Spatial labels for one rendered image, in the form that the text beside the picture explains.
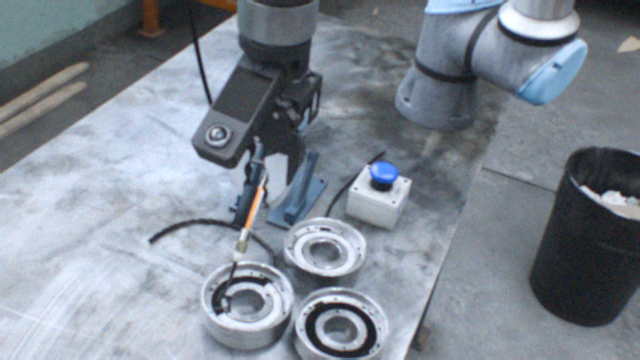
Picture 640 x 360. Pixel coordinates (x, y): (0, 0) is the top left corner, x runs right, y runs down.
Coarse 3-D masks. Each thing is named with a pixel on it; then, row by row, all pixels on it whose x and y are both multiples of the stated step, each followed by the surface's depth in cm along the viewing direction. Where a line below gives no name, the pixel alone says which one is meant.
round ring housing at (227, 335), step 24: (240, 264) 80; (264, 264) 80; (240, 288) 78; (264, 288) 78; (288, 288) 78; (264, 312) 75; (288, 312) 74; (216, 336) 74; (240, 336) 72; (264, 336) 73
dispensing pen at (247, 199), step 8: (264, 168) 75; (264, 176) 75; (264, 184) 75; (248, 192) 74; (256, 192) 74; (240, 200) 74; (248, 200) 74; (240, 208) 74; (248, 208) 74; (240, 216) 74; (248, 216) 74; (240, 224) 74; (240, 232) 76; (248, 232) 75; (240, 240) 76; (248, 240) 76; (240, 248) 75; (240, 256) 76; (232, 264) 76; (232, 272) 76; (224, 296) 76
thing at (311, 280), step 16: (304, 224) 87; (320, 224) 88; (336, 224) 88; (288, 240) 85; (320, 240) 86; (336, 240) 87; (352, 240) 87; (288, 256) 82; (304, 256) 83; (336, 256) 87; (288, 272) 83; (304, 272) 80; (320, 272) 80; (352, 272) 81; (304, 288) 83; (320, 288) 81
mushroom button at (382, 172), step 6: (372, 168) 93; (378, 168) 92; (384, 168) 93; (390, 168) 93; (372, 174) 92; (378, 174) 92; (384, 174) 92; (390, 174) 92; (396, 174) 92; (378, 180) 92; (384, 180) 91; (390, 180) 92
